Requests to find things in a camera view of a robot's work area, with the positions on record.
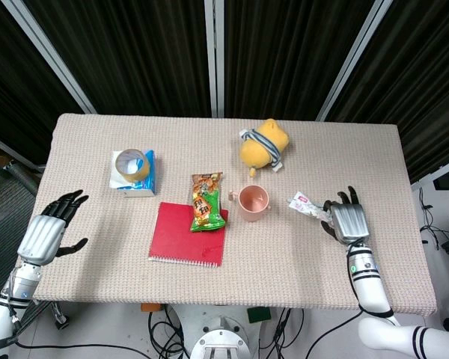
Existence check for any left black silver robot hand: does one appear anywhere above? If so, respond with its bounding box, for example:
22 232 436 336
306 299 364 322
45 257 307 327
16 189 90 267

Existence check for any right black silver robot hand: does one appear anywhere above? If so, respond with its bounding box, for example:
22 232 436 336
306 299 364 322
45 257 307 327
320 185 371 246

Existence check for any floral print toothpaste tube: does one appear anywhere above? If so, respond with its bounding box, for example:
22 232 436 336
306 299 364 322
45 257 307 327
287 190 334 222

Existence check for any white silver robot base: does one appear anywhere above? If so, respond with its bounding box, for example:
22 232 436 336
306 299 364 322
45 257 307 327
168 303 272 359

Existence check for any pink mug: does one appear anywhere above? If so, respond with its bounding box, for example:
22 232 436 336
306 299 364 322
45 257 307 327
227 185 272 224

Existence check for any black caster wheel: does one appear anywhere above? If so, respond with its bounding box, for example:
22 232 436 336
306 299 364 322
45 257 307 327
51 302 69 331

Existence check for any yellow plush toy with scarf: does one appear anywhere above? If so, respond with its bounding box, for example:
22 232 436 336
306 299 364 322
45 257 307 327
238 118 290 177

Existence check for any beige woven tablecloth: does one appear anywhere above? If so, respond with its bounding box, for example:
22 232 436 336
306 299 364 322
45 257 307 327
31 113 438 317

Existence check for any blue white tissue pack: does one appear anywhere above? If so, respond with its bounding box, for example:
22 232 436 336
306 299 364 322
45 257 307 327
109 148 158 197

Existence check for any yellow packing tape roll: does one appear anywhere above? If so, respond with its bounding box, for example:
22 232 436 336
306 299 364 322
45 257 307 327
114 148 151 184

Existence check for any green block under table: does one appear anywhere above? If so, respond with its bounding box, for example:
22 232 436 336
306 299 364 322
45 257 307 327
246 307 273 325

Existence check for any red spiral notebook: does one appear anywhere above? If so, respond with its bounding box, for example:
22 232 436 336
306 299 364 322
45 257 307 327
148 201 229 269

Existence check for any green orange snack bag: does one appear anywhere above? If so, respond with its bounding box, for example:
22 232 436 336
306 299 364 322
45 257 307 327
189 171 226 233

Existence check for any black curtain panel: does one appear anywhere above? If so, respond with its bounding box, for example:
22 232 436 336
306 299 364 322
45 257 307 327
223 0 379 121
22 0 213 117
327 0 449 184
0 0 85 165

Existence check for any grey corrugated hose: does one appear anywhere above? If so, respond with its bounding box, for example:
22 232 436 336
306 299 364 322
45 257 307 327
3 159 38 196

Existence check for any grey partition post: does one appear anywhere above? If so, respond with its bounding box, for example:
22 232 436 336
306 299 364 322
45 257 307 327
316 0 394 121
0 0 98 114
204 0 225 117

